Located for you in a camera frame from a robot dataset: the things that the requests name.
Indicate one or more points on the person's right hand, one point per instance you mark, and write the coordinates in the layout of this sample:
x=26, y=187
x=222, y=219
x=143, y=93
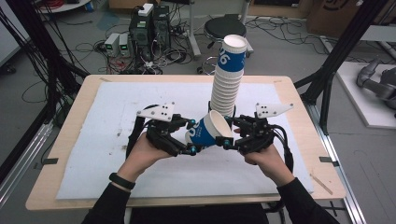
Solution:
x=269, y=165

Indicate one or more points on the small white box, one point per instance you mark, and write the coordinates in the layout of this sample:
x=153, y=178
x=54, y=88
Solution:
x=145, y=9

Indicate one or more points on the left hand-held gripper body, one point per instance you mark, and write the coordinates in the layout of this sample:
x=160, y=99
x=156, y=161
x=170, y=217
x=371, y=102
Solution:
x=157, y=112

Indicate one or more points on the black metal frame post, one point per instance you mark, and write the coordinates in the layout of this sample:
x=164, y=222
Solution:
x=342, y=53

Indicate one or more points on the black round stool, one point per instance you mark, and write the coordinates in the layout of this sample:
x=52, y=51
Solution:
x=224, y=26

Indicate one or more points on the person's left hand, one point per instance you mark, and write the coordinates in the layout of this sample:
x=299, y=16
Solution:
x=140, y=155

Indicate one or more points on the white platform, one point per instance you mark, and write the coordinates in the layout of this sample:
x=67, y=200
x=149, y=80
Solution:
x=361, y=102

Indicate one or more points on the black computer tower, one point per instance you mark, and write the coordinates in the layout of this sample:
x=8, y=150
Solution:
x=141, y=37
x=162, y=28

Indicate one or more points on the black wristband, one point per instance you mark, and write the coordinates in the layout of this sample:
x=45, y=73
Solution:
x=122, y=181

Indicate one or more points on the stack of paper cups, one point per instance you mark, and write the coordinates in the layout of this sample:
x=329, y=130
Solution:
x=229, y=77

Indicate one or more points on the aluminium frame rail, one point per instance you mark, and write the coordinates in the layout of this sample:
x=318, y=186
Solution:
x=21, y=161
x=339, y=174

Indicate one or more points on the blue white paper cup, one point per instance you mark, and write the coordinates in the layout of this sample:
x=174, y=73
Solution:
x=207, y=130

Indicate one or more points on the brown cardboard box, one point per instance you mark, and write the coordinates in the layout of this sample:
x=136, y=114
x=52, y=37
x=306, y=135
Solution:
x=330, y=15

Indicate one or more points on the black tape strip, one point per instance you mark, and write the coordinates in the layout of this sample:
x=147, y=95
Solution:
x=328, y=160
x=50, y=161

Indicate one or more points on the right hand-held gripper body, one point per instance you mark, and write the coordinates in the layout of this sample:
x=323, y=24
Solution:
x=267, y=110

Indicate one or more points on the white foam mat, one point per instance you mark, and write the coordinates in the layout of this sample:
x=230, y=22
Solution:
x=109, y=171

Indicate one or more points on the white table leg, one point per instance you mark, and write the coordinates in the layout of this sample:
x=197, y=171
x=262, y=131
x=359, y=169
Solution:
x=193, y=31

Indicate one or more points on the grey power supply unit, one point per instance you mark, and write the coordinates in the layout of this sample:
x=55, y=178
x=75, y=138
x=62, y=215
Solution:
x=124, y=45
x=111, y=45

